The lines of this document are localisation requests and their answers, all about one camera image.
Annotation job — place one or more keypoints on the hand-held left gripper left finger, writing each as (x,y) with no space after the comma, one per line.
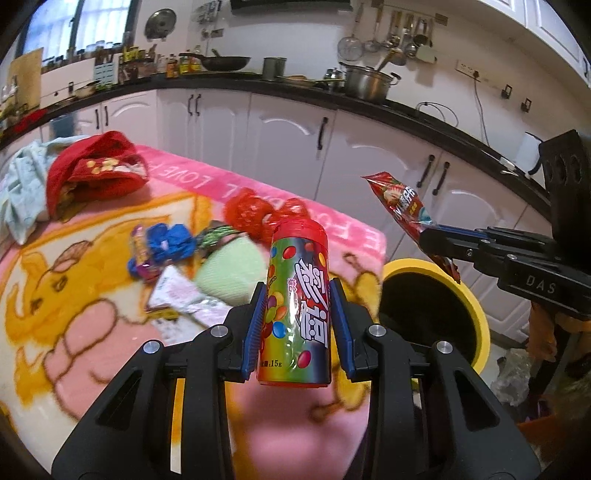
(255,337)

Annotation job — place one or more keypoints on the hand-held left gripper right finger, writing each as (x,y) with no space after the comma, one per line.
(342,334)

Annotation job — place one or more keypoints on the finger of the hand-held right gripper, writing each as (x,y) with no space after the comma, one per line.
(450,247)
(461,230)

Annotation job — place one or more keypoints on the colourful candy tube red cap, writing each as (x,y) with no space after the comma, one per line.
(295,300)

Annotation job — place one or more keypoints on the red strawberry snack packet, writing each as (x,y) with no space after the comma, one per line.
(400,203)

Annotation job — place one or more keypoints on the pale green cloth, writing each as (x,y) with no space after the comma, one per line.
(228,272)

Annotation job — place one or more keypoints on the yellow rimmed black trash bin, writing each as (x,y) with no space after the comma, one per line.
(461,318)

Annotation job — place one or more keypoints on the purple candy wrapper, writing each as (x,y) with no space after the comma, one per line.
(143,258)

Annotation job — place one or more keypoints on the person's right hand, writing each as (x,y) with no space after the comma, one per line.
(542,327)

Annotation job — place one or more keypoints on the silver foil wrapper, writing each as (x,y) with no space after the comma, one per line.
(210,309)

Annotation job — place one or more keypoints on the white electric kettle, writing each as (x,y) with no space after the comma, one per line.
(526,152)

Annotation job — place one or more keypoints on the white paper packet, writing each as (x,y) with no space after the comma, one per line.
(178,288)

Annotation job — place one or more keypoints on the green striped wrapper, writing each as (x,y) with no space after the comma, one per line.
(214,235)

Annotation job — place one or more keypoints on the red crumpled wrapper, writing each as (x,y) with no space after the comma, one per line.
(247,214)
(291,210)

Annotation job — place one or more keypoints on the black kitchen countertop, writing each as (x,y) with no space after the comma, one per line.
(415,115)

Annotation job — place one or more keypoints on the blue crumpled wrapper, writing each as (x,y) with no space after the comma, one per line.
(173,242)

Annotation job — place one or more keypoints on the clear plastic bag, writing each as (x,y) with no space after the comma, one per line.
(513,376)

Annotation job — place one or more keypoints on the pink printed cartoon blanket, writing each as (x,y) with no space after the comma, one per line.
(92,323)

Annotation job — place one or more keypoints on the large steel pot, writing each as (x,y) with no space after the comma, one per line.
(367,83)

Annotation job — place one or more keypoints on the white kitchen cabinet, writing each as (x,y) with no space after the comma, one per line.
(286,134)

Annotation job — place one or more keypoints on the small steel pot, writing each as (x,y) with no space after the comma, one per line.
(331,78)

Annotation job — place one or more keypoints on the row of hanging metal ladles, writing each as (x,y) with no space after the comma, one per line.
(399,39)

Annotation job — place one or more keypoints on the red embroidered cloth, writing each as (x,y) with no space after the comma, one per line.
(101,161)

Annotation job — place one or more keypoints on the grey metal cup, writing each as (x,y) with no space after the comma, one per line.
(274,67)

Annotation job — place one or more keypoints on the black wok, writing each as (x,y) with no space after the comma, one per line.
(226,62)

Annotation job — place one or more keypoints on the light blue cloth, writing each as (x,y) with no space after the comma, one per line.
(23,184)

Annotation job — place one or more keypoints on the row of seasoning bottles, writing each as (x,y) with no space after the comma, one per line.
(134,62)

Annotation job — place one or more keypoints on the round metal pot lid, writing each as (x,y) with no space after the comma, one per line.
(160,23)

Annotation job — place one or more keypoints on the wooden cutting board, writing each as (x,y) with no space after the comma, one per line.
(25,78)

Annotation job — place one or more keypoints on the kitchen window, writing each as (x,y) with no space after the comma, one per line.
(78,23)

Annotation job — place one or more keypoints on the black wall hook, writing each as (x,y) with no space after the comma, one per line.
(507,91)
(526,104)

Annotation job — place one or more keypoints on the white wall power outlet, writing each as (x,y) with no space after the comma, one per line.
(467,69)

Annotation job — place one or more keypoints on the white upper wall cabinet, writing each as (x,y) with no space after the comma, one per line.
(545,27)

